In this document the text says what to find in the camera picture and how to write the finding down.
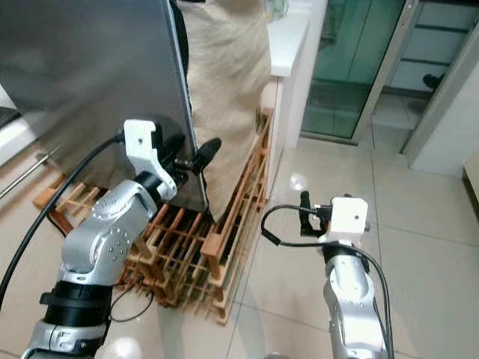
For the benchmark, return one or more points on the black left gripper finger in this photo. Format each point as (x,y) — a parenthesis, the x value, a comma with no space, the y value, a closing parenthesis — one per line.
(208,153)

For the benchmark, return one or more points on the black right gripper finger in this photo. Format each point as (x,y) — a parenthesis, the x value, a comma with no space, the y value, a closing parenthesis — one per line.
(305,213)

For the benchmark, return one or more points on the stainless steel fridge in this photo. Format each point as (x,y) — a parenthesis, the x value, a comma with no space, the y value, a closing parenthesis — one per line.
(90,60)

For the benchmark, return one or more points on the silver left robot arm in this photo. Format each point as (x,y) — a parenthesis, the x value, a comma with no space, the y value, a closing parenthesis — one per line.
(112,247)

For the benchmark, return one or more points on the beige fabric cover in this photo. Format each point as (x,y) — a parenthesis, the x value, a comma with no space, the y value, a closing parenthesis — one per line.
(228,67)

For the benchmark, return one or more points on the wooden wine rack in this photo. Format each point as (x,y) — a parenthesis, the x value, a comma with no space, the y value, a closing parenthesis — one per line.
(194,269)

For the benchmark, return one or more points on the white ledge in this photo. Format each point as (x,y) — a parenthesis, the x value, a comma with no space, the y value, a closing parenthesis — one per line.
(288,45)

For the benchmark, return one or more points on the green glass sliding door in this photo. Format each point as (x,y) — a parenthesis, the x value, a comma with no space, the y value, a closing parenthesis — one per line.
(352,60)
(441,45)

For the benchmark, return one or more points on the clear glass jar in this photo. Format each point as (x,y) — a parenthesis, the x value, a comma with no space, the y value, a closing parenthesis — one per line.
(278,7)

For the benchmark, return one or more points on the black door latch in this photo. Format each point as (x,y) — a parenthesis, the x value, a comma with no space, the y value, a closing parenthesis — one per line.
(434,81)

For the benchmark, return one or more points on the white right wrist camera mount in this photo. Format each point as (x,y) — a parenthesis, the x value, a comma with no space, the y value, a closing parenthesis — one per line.
(348,217)

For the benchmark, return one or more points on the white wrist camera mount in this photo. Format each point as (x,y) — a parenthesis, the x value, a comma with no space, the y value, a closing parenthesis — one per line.
(348,217)
(138,138)

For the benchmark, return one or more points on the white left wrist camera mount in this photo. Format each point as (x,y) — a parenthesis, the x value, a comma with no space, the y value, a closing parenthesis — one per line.
(138,138)

